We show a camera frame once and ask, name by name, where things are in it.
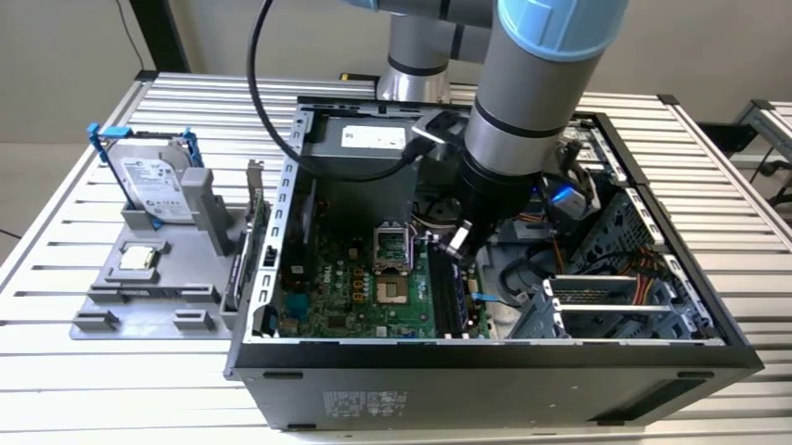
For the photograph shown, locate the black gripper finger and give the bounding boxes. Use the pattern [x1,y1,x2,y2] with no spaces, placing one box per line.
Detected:
[444,220,477,260]
[466,222,500,259]

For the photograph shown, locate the dark blue RAM stick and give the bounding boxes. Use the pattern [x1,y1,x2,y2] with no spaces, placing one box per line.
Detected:
[448,257,477,328]

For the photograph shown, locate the black RAM slot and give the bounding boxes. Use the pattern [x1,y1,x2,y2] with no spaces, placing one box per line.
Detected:
[436,243,456,339]
[444,254,464,339]
[429,235,448,339]

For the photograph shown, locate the CPU socket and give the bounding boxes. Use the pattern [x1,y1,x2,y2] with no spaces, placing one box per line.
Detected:
[376,273,414,308]

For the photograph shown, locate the green motherboard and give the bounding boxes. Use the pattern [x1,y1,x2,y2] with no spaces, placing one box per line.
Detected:
[275,234,497,340]

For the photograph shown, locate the grey power supply box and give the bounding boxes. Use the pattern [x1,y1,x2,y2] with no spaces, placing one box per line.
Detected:
[306,116,422,237]

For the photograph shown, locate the grey disk bay cage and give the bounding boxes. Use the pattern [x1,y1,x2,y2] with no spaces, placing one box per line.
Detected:
[510,273,713,342]

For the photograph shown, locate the grey metal drive cage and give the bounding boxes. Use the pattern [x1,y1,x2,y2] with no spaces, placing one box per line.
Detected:
[556,116,627,191]

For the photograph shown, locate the black case fan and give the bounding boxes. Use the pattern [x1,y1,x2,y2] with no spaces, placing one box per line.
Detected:
[281,183,318,279]

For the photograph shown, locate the black open PC case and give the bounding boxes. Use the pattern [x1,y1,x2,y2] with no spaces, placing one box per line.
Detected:
[222,95,767,435]

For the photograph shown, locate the grey parts rack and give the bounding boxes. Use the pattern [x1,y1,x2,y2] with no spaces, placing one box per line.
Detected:
[67,167,249,344]

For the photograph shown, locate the neighbouring metal slat table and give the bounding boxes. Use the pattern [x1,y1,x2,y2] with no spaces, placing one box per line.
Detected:
[699,97,792,210]

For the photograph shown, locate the silver CPU chip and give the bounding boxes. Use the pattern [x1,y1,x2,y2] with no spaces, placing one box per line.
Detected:
[116,246,160,273]

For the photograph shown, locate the hard disk in blue carrier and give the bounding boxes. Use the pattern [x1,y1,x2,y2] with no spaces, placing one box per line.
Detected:
[84,122,206,231]

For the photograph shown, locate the metal socket cover frame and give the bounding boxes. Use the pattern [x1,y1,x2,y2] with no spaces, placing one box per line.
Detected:
[373,225,414,273]

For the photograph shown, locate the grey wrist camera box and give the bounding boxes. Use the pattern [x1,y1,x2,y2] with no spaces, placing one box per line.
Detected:
[548,184,588,219]

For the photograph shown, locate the orange red power wires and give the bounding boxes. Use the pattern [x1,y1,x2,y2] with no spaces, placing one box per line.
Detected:
[525,210,568,279]

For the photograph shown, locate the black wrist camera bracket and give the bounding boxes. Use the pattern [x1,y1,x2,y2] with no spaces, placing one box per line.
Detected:
[409,109,469,164]

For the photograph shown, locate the orange yellow power wires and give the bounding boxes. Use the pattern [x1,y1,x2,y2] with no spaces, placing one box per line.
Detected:
[617,248,667,310]

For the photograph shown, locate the graphics card with metal bracket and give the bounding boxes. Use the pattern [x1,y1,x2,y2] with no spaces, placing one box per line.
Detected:
[223,159,274,316]

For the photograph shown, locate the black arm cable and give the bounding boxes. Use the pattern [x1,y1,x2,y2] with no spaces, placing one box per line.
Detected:
[245,0,429,183]

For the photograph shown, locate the black frame post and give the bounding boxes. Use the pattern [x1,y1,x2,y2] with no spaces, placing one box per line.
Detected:
[127,0,193,74]

